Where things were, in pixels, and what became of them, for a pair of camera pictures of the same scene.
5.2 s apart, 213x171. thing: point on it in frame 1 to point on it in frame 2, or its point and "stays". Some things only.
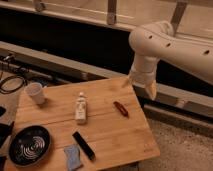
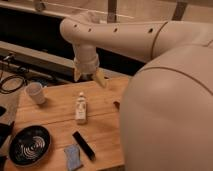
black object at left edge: [5, 131] stays
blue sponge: [73, 156] stays
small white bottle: [81, 109] stays
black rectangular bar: [84, 145] stays
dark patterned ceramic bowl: [29, 145] stays
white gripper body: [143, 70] to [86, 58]
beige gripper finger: [152, 90] to [77, 75]
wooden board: [105, 121] stays
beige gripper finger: [127, 82] to [100, 77]
